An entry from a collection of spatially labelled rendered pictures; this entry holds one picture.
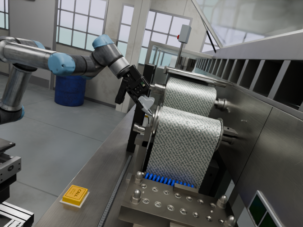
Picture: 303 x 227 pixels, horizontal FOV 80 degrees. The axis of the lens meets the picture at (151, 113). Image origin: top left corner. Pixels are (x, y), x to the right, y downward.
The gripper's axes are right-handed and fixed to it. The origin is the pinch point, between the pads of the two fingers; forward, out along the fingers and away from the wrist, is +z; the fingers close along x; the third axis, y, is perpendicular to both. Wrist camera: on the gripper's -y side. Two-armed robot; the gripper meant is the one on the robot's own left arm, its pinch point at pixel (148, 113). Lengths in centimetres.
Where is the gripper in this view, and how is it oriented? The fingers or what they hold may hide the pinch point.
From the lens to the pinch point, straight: 77.0
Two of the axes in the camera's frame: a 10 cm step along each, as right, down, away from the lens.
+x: 1.1, -3.0, 9.5
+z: 5.9, 7.9, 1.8
